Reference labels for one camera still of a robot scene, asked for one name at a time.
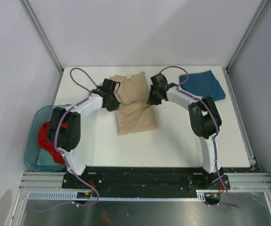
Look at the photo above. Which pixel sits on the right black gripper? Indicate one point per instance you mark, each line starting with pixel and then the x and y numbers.
pixel 151 100

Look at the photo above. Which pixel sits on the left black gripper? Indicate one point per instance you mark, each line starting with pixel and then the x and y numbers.
pixel 115 106

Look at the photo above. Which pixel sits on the beige t shirt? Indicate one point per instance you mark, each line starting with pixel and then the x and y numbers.
pixel 134 114

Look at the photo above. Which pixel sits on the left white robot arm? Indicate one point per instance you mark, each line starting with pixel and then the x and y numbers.
pixel 65 125

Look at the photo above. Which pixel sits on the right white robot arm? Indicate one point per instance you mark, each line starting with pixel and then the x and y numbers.
pixel 204 119

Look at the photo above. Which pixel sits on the folded blue t shirt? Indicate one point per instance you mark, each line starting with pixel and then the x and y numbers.
pixel 204 84

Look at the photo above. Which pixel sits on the red t shirt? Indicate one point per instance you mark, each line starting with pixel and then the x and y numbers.
pixel 47 145

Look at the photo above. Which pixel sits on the teal plastic bin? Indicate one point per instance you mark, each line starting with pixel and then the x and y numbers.
pixel 36 158

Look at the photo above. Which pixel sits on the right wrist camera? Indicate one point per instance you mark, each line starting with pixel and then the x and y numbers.
pixel 159 80

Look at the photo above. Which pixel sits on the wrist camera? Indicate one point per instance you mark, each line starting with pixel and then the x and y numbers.
pixel 110 86
pixel 159 80

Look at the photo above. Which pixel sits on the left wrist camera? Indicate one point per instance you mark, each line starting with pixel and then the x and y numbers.
pixel 110 86

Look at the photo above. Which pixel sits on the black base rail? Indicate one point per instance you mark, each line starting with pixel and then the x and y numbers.
pixel 147 181

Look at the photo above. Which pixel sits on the white cable duct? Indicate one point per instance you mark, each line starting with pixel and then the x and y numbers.
pixel 81 196

